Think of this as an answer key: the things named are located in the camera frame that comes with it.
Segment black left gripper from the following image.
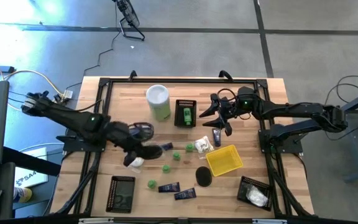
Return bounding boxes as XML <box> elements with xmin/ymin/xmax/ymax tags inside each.
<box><xmin>104</xmin><ymin>121</ymin><xmax>163</xmax><ymax>166</ymax></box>

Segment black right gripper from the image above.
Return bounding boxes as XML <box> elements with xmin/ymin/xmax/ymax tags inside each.
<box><xmin>199</xmin><ymin>93</ymin><xmax>241</xmax><ymax>137</ymax></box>

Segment clear bag of cotton swabs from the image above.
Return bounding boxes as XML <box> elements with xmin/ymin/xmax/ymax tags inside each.
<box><xmin>129</xmin><ymin>157</ymin><xmax>145</xmax><ymax>174</ymax></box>

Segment clear bag black hair ties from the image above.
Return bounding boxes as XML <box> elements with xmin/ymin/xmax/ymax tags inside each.
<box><xmin>113</xmin><ymin>183</ymin><xmax>133</xmax><ymax>209</ymax></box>
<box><xmin>128</xmin><ymin>122</ymin><xmax>155</xmax><ymax>141</ymax></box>

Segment printed clear bag white cotton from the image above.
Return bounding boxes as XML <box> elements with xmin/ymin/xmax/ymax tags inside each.
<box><xmin>193</xmin><ymin>136</ymin><xmax>214</xmax><ymax>160</ymax></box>

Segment yellow plastic basket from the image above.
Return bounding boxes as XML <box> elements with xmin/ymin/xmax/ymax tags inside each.
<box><xmin>205</xmin><ymin>144</ymin><xmax>244</xmax><ymax>177</ymax></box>

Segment black oval hairbrush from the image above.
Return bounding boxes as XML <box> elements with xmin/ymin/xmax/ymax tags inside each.
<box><xmin>195</xmin><ymin>166</ymin><xmax>213</xmax><ymax>188</ymax></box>

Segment black plastic mesh basket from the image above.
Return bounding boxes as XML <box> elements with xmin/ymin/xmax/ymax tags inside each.
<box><xmin>236</xmin><ymin>175</ymin><xmax>273</xmax><ymax>212</ymax></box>
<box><xmin>106</xmin><ymin>175</ymin><xmax>136</xmax><ymax>214</ymax></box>
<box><xmin>174</xmin><ymin>99</ymin><xmax>197</xmax><ymax>128</ymax></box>

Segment green disinfecting wipes canister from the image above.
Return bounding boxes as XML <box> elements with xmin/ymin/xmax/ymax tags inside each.
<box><xmin>145</xmin><ymin>84</ymin><xmax>172</xmax><ymax>122</ymax></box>

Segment clear bag of white cotton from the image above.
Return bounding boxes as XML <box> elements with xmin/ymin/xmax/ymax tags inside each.
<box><xmin>246</xmin><ymin>185</ymin><xmax>269</xmax><ymax>207</ymax></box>

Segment black desk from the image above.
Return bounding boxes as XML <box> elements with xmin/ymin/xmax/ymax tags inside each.
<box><xmin>0</xmin><ymin>146</ymin><xmax>62</xmax><ymax>220</ymax></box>

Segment white printed box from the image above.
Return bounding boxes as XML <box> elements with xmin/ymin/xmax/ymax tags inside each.
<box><xmin>13</xmin><ymin>147</ymin><xmax>49</xmax><ymax>189</ymax></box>

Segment black floor fan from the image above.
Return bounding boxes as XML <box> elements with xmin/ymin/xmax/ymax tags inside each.
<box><xmin>113</xmin><ymin>0</ymin><xmax>146</xmax><ymax>42</ymax></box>

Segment yellow and blue can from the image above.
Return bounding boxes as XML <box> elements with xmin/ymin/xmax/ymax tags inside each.
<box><xmin>12</xmin><ymin>186</ymin><xmax>33</xmax><ymax>203</ymax></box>

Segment blue grey metal stand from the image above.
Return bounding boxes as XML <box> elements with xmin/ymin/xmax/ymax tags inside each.
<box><xmin>323</xmin><ymin>85</ymin><xmax>358</xmax><ymax>183</ymax></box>

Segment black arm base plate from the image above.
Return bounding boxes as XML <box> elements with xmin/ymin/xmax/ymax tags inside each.
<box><xmin>258</xmin><ymin>128</ymin><xmax>304</xmax><ymax>155</ymax></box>
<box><xmin>56</xmin><ymin>127</ymin><xmax>107</xmax><ymax>153</ymax></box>

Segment white bracket strip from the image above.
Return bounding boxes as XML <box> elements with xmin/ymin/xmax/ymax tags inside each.
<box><xmin>252</xmin><ymin>218</ymin><xmax>288</xmax><ymax>224</ymax></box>
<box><xmin>78</xmin><ymin>217</ymin><xmax>115</xmax><ymax>224</ymax></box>

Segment black fan power cord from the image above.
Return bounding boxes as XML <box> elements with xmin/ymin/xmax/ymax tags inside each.
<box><xmin>64</xmin><ymin>0</ymin><xmax>119</xmax><ymax>91</ymax></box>

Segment black floor cable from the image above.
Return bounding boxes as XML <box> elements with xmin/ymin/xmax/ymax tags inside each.
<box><xmin>323</xmin><ymin>74</ymin><xmax>358</xmax><ymax>141</ymax></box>

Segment cream yellow floor cable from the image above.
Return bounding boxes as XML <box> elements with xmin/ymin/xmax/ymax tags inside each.
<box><xmin>0</xmin><ymin>51</ymin><xmax>67</xmax><ymax>113</ymax></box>

